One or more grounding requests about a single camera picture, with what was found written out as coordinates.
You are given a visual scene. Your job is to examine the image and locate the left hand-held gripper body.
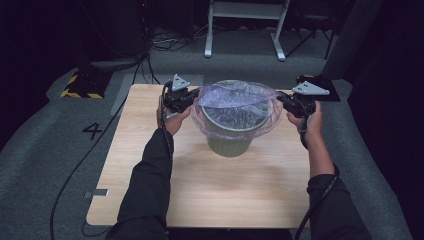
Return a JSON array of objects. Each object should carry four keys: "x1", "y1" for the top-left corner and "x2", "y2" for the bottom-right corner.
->
[{"x1": 161, "y1": 73, "x2": 192, "y2": 115}]

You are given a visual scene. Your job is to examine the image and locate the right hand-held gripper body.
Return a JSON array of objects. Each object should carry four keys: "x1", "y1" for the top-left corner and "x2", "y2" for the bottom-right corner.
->
[{"x1": 289, "y1": 80, "x2": 331, "y2": 119}]

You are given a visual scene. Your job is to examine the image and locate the purple plastic trash bag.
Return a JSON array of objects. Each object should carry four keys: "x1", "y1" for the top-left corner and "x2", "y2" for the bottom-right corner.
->
[{"x1": 190, "y1": 79, "x2": 285, "y2": 141}]

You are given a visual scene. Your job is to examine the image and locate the grey-green ribbed trash bin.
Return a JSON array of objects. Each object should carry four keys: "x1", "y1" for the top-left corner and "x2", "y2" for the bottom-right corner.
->
[{"x1": 199, "y1": 79, "x2": 273, "y2": 158}]

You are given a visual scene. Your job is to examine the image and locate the person's left hand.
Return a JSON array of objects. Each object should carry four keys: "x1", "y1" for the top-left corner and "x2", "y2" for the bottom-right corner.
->
[{"x1": 156, "y1": 95, "x2": 193, "y2": 136}]

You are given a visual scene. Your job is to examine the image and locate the person's right hand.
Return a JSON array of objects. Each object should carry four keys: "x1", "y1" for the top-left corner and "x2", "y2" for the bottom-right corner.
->
[{"x1": 286, "y1": 101, "x2": 325, "y2": 148}]

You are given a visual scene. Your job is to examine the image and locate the black folding stand legs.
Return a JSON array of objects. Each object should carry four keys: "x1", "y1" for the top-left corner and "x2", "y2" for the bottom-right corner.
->
[{"x1": 285, "y1": 9, "x2": 337, "y2": 61}]

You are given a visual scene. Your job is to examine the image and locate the white metal stand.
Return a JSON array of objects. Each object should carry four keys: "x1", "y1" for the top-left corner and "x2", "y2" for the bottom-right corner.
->
[{"x1": 203, "y1": 0, "x2": 291, "y2": 62}]

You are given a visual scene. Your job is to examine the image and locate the grey tape strip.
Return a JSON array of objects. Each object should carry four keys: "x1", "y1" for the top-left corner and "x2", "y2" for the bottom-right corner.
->
[{"x1": 83, "y1": 188, "x2": 110, "y2": 200}]

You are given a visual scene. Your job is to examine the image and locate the plain black base plate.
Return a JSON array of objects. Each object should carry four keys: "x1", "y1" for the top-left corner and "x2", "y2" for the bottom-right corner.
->
[{"x1": 296, "y1": 74, "x2": 342, "y2": 103}]

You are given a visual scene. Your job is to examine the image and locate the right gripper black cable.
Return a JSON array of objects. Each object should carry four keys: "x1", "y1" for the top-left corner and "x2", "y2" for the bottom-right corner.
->
[{"x1": 293, "y1": 97, "x2": 341, "y2": 240}]

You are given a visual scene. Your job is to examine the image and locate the bundle of floor cables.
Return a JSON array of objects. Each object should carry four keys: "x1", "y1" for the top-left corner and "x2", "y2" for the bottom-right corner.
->
[{"x1": 149, "y1": 28, "x2": 208, "y2": 53}]

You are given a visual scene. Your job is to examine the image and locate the long black floor cable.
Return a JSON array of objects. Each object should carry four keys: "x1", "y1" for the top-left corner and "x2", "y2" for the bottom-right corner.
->
[{"x1": 49, "y1": 49, "x2": 151, "y2": 240}]

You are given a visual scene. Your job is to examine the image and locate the black yellow striped base plate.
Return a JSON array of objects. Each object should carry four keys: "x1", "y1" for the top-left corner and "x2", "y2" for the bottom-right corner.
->
[{"x1": 60, "y1": 67, "x2": 113, "y2": 100}]

